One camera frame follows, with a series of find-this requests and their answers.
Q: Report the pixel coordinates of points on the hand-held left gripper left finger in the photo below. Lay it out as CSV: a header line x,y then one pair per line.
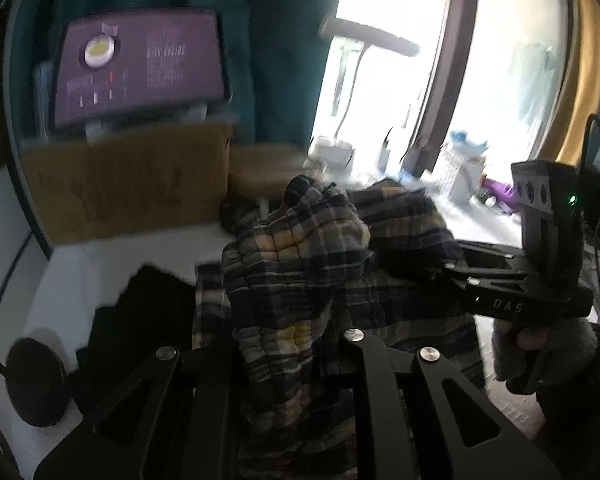
x,y
180,370

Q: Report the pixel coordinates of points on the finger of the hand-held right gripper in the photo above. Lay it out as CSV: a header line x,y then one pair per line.
x,y
485,250
480,276

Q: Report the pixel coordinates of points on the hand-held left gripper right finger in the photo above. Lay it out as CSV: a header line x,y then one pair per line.
x,y
365,360

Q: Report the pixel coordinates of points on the plaid pants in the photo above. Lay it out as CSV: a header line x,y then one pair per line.
x,y
290,260

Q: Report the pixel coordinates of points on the person's right forearm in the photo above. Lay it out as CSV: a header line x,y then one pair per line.
x,y
590,430

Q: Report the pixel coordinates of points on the person's right hand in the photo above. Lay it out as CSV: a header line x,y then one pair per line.
x,y
572,347

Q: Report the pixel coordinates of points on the purple cloth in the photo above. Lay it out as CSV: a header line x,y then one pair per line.
x,y
500,194

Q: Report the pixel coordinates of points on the black cloth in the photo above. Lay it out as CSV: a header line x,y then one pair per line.
x,y
145,320

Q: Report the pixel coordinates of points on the white perforated basket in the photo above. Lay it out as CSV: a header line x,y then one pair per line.
x,y
457,175

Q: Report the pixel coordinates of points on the blue face mask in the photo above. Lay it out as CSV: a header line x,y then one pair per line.
x,y
467,142

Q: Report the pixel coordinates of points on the black round disc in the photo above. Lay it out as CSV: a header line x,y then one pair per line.
x,y
37,385

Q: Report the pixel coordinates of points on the white lace tablecloth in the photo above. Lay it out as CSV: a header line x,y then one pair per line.
x,y
80,260

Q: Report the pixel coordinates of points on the yellow curtain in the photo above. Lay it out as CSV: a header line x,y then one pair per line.
x,y
580,60

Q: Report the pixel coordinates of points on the cardboard box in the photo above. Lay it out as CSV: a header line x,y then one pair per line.
x,y
130,185

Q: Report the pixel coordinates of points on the tan oval container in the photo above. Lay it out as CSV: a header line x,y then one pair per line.
x,y
265,170

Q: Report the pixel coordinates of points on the white desk lamp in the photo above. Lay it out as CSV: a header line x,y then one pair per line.
x,y
367,35

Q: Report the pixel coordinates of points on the teal curtain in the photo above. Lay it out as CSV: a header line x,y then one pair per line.
x,y
280,35

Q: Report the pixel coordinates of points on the purple appliance panel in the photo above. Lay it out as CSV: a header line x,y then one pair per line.
x,y
140,65

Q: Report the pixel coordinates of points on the dark window frame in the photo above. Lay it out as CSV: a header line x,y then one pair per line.
x,y
450,60

